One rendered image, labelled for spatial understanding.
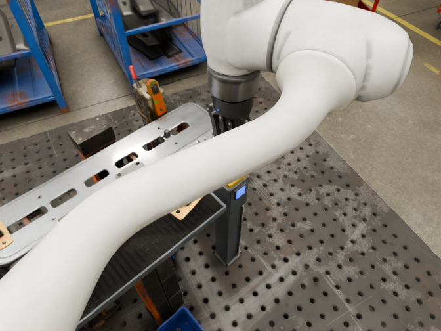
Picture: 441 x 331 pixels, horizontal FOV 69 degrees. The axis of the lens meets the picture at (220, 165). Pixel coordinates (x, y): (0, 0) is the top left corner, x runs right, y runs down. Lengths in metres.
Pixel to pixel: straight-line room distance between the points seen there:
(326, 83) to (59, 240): 0.33
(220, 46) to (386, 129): 2.42
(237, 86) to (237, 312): 0.75
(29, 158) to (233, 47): 1.27
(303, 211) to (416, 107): 2.06
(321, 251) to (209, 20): 0.91
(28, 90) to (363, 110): 2.71
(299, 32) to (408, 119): 2.60
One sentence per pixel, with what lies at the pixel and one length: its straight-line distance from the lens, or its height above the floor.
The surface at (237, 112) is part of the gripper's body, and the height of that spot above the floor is 1.37.
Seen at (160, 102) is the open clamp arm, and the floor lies 1.03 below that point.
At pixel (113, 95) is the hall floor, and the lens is 2.97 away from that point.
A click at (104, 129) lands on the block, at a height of 1.03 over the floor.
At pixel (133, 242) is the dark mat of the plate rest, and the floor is 1.16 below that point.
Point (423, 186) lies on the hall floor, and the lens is 2.55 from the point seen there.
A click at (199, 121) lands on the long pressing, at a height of 1.00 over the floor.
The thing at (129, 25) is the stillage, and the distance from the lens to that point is 3.31.
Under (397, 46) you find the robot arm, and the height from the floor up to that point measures 1.55.
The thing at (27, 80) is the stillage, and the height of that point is 0.16.
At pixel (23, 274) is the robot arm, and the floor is 1.46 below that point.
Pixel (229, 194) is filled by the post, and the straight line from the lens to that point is 0.75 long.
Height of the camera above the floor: 1.74
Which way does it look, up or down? 51 degrees down
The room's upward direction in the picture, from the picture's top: straight up
